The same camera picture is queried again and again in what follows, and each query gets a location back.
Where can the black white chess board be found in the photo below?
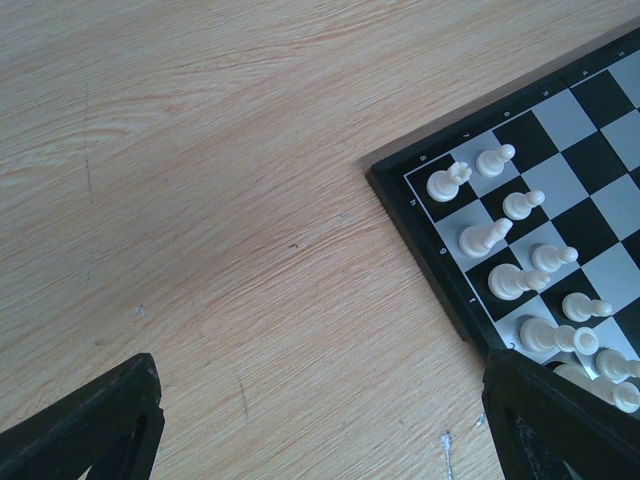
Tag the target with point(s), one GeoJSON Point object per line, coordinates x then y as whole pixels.
{"type": "Point", "coordinates": [576, 136]}

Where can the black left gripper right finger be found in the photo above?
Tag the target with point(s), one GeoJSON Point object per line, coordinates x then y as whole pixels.
{"type": "Point", "coordinates": [545, 427]}

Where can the white queen on board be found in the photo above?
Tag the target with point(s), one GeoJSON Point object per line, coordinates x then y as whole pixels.
{"type": "Point", "coordinates": [541, 336]}

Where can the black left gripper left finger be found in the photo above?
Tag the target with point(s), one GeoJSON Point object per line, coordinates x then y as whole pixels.
{"type": "Point", "coordinates": [110, 428]}

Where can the white pawn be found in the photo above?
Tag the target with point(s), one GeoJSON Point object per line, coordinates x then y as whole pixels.
{"type": "Point", "coordinates": [490, 163]}
{"type": "Point", "coordinates": [518, 206]}
{"type": "Point", "coordinates": [549, 259]}
{"type": "Point", "coordinates": [578, 307]}

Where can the white rook on board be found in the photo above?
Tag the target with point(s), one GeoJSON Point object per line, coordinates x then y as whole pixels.
{"type": "Point", "coordinates": [443, 185]}

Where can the white knight on board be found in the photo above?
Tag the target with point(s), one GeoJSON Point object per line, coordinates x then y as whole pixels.
{"type": "Point", "coordinates": [477, 241]}

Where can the black pawn lowest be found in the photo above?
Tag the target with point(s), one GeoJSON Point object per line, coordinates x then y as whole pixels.
{"type": "Point", "coordinates": [612, 364]}

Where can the white bishop on board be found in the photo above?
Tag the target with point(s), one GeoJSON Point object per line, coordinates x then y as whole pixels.
{"type": "Point", "coordinates": [508, 282]}

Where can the white king on board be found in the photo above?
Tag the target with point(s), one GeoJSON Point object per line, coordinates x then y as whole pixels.
{"type": "Point", "coordinates": [624, 395]}

